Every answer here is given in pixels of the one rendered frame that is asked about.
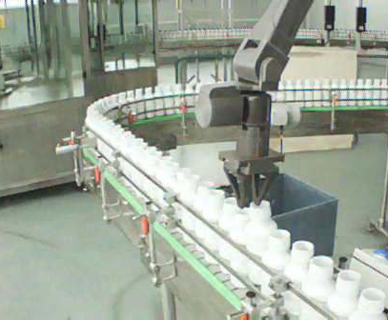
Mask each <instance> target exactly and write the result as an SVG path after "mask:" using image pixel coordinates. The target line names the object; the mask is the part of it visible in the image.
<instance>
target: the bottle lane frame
mask: <svg viewBox="0 0 388 320"><path fill-rule="evenodd" d="M87 161H88V162H89V164H90V166H91V167H92V166H96V163H97V161H96V160H95V159H94V158H93V157H92V156H91V155H90V154H89V153H87ZM92 176H93V177H95V170H92ZM104 176H105V184H106V192H107V198H108V204H109V205H112V204H116V203H118V198H117V196H118V195H117V194H118V193H119V194H120V204H119V205H118V206H114V207H111V210H110V216H115V215H118V214H119V206H120V208H121V214H122V215H120V216H119V217H116V218H113V219H112V220H113V222H114V223H115V224H116V225H117V226H118V227H119V228H120V230H121V231H122V232H123V233H124V235H125V236H126V237H127V238H128V239H129V241H130V242H131V243H132V244H133V246H134V247H135V248H136V249H137V251H138V252H139V249H138V246H139V243H138V241H139V239H141V240H143V241H144V242H146V243H147V245H148V246H149V247H150V237H149V232H148V234H147V235H144V233H143V226H142V222H141V219H140V220H136V221H133V217H135V216H138V215H142V214H145V213H144V208H143V207H142V205H140V204H139V203H138V202H137V200H135V199H134V198H133V197H132V195H131V194H130V193H129V192H127V191H126V190H124V189H123V188H122V186H120V184H119V182H117V181H116V180H115V179H114V178H113V177H112V175H111V174H109V173H108V172H107V171H106V170H105V171H104ZM93 183H94V191H93V190H92V189H91V193H92V194H93V195H94V197H95V199H96V200H97V201H98V202H99V203H100V205H101V206H102V204H103V202H102V188H101V181H96V177H95V179H93ZM153 224H154V236H155V246H156V258H157V263H158V264H159V265H162V264H165V263H168V262H171V261H172V256H171V252H172V251H174V261H175V262H173V263H172V264H171V265H169V266H166V267H164V266H163V267H161V270H160V277H161V279H163V278H167V277H170V276H172V275H173V270H172V268H173V265H174V266H175V267H176V274H177V277H174V278H173V279H170V280H167V281H166V280H164V283H165V285H166V286H167V287H168V289H169V290H170V291H171V292H172V293H173V294H174V295H175V296H176V298H177V299H178V300H179V301H180V302H181V304H182V305H183V306H185V307H186V309H187V310H188V311H189V312H190V314H191V315H192V316H193V317H194V319H195V320H228V319H227V315H228V314H230V313H232V312H235V311H238V310H241V300H243V299H239V298H238V297H237V296H236V295H235V294H234V290H230V289H229V288H228V287H227V286H225V282H221V281H220V280H219V279H218V278H217V277H216V274H212V273H211V272H210V271H209V270H208V269H207V268H208V267H209V266H208V267H204V266H203V265H202V264H201V263H200V262H199V259H197V258H196V257H195V256H193V253H190V252H189V251H188V250H187V249H186V246H185V247H183V246H182V245H181V244H180V243H179V241H178V240H176V239H175V238H174V237H173V235H172V234H170V233H169V232H168V231H167V230H166V229H165V228H164V227H163V226H162V225H161V224H160V223H158V222H157V221H156V222H153ZM139 253H140V252H139Z"/></svg>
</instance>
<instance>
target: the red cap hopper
mask: <svg viewBox="0 0 388 320"><path fill-rule="evenodd" d="M221 1H222V9H207V10H185V0H176V4H177V15H176V17H177V31H178V33H179V30H181V32H184V29H185V19H186V20H187V21H188V22H189V23H191V24H192V25H193V24H194V23H196V24H197V25H198V26H199V23H198V22H197V21H196V20H195V19H194V18H193V17H192V16H191V15H190V14H189V13H188V12H218V14H217V15H216V16H215V18H214V19H213V20H212V21H211V22H210V23H209V24H210V25H211V24H212V23H213V22H214V21H215V19H216V18H217V17H219V15H220V14H221V13H222V17H221V18H220V19H219V20H218V21H217V22H216V24H217V25H218V24H219V23H220V22H221V21H222V30H225V28H226V16H227V15H228V14H229V28H232V30H234V0H229V8H228V9H226V0H221ZM180 8H181V10H180ZM226 11H227V12H226ZM186 15H187V16H188V17H189V18H190V19H192V20H193V21H194V23H193V22H192V21H191V20H190V19H188V18H187V17H186ZM181 24H182V27H181ZM182 55H183V56H186V51H184V50H180V49H178V58H179V57H181V56H182ZM233 62H234V58H230V81H234V80H235V71H234V66H233ZM182 71H183V74H182ZM178 77H179V85H182V90H183V91H184V92H185V90H186V84H188V83H191V82H192V80H193V79H194V77H195V75H193V77H192V78H191V79H190V80H189V81H188V79H187V62H186V60H182V61H181V62H179V73H178ZM224 81H228V72H227V58H223V82H224Z"/></svg>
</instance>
